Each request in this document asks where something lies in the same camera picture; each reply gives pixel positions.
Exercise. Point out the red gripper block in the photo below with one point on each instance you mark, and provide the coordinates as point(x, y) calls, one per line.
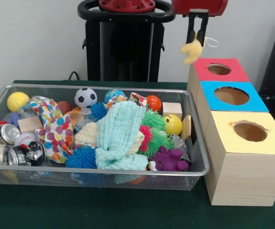
point(199, 6)

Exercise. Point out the yellow duck plush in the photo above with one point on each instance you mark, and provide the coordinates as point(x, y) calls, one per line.
point(193, 51)

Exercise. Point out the mint green muslin cloth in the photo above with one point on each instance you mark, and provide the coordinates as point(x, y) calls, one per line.
point(120, 133)

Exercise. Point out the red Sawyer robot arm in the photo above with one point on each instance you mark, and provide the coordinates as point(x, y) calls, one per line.
point(127, 6)

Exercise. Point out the wooden three-hole box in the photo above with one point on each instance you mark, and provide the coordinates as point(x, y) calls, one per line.
point(242, 176)

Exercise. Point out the metal mesh bin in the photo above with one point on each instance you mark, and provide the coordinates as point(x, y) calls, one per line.
point(32, 181)

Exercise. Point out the orange-red smooth ball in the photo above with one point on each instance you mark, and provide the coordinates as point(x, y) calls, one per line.
point(154, 102)

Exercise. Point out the yellow smiley ball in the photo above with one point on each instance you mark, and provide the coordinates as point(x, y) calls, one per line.
point(173, 124)

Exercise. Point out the green spiky ball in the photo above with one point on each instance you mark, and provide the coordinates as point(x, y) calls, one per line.
point(154, 119)

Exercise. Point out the pink spiky ball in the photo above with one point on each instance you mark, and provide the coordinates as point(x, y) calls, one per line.
point(145, 136)

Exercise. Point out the black and white soccer ball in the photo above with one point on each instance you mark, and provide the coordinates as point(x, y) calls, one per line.
point(85, 96)

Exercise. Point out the purple spiky monster toy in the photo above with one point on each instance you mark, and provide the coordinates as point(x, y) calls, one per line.
point(170, 159)

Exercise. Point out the cream fleece cloth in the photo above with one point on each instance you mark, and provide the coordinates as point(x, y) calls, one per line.
point(86, 136)

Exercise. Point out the large blue spiky ball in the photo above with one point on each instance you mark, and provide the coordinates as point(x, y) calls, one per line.
point(81, 158)

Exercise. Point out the yellow tennis ball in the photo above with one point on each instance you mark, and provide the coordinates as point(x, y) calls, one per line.
point(17, 101)

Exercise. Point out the white baseball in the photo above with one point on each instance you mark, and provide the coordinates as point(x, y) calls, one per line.
point(26, 138)

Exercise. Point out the dark green table cloth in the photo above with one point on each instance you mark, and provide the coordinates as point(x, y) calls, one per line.
point(104, 210)

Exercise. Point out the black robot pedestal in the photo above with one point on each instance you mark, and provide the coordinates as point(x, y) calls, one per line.
point(125, 52)

